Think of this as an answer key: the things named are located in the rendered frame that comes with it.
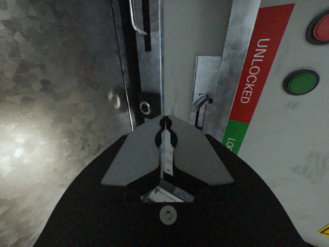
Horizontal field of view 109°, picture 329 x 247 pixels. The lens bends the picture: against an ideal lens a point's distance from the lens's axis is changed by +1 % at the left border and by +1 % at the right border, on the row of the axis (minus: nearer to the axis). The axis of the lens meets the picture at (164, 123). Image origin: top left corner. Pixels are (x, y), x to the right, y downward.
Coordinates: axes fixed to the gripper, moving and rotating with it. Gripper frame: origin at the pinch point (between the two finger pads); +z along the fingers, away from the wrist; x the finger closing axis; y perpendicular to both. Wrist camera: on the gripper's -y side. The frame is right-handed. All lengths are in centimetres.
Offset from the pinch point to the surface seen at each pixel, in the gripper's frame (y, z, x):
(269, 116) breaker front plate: 3.3, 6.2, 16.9
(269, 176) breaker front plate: 15.5, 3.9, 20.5
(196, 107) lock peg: 2.0, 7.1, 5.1
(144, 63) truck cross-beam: -3.8, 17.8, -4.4
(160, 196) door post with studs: 37.6, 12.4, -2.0
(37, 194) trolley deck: 12.7, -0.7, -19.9
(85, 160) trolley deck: 12.3, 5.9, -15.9
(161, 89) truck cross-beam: 1.3, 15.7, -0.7
